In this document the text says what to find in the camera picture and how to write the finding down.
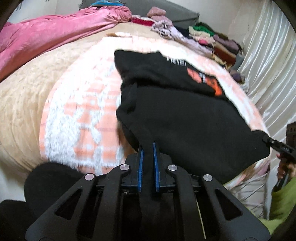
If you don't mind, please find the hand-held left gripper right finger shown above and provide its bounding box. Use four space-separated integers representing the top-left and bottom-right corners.
152 142 271 241

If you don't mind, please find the orange and white fluffy blanket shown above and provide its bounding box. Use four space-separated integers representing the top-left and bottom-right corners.
39 31 271 180

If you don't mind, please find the beige plush bed sheet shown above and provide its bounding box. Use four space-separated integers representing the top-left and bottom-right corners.
0 23 130 174

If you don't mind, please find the person's right hand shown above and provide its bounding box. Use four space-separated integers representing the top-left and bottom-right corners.
277 159 296 183

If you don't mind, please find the pink velvet duvet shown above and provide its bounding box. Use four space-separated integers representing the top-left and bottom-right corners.
0 6 132 79

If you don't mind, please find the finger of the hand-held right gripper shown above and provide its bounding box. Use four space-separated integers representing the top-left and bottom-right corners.
263 134 287 153

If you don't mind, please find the pink fluffy cloth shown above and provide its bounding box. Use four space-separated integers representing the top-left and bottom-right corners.
147 6 167 22

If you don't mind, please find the red cloth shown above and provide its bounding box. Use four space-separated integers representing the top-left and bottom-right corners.
132 17 155 27

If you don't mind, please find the lilac crumpled garment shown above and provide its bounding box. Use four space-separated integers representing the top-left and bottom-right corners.
150 20 213 56

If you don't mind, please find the blue cloth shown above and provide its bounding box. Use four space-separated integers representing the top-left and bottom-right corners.
90 0 125 7

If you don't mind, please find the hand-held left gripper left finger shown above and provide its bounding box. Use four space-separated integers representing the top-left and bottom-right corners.
25 147 145 241

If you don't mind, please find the white wardrobe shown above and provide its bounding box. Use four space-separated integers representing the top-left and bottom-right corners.
7 0 81 24

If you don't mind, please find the grey quilted headboard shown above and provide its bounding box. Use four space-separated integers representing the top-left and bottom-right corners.
80 0 200 23

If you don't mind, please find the white satin curtain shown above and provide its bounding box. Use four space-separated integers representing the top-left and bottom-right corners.
222 0 296 220

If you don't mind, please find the pile of folded clothes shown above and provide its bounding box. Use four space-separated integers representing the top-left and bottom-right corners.
188 22 244 70

